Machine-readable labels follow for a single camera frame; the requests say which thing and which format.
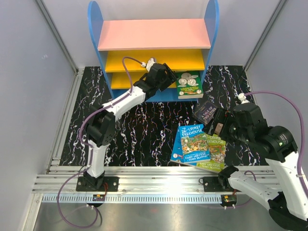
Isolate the left small circuit board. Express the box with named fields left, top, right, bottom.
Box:
left=92, top=194, right=105, bottom=202

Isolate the small circuit board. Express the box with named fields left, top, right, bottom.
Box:
left=92, top=194, right=105, bottom=202
left=222, top=194, right=237, bottom=205

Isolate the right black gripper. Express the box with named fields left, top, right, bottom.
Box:
left=202, top=106, right=252, bottom=145

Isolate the blue 130-storey treehouse book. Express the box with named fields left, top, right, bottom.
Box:
left=170, top=132, right=194, bottom=166

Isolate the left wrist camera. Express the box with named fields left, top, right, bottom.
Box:
left=141, top=57, right=156, bottom=72

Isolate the aluminium rail frame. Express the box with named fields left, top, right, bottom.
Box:
left=23, top=67, right=308, bottom=231

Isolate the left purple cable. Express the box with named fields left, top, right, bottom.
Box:
left=55, top=56, right=147, bottom=228

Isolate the right small circuit board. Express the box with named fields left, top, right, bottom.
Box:
left=222, top=194, right=237, bottom=205

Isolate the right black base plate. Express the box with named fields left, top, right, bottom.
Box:
left=199, top=177, right=233, bottom=192

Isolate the black marble pattern mat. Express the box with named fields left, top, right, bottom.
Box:
left=59, top=65, right=275, bottom=167

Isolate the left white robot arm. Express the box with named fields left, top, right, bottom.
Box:
left=79, top=63, right=177, bottom=191

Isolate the green 65-storey treehouse book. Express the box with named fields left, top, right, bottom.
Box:
left=196, top=135, right=226, bottom=173

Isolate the slotted white cable duct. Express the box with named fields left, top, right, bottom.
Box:
left=42, top=193, right=222, bottom=204

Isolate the blue 26-storey treehouse book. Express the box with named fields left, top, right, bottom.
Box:
left=179, top=124, right=210, bottom=164

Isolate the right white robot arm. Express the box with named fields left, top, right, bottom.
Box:
left=198, top=102, right=308, bottom=231

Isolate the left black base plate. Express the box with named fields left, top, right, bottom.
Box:
left=76, top=176, right=119, bottom=192

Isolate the colourful wooden bookshelf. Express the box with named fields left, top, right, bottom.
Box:
left=88, top=0, right=219, bottom=98

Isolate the green coin book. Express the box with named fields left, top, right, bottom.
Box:
left=175, top=71, right=204, bottom=99

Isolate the dark tale of two cities book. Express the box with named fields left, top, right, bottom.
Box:
left=193, top=101, right=217, bottom=125

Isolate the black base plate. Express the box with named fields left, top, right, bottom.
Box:
left=199, top=177, right=233, bottom=192
left=76, top=176, right=119, bottom=192

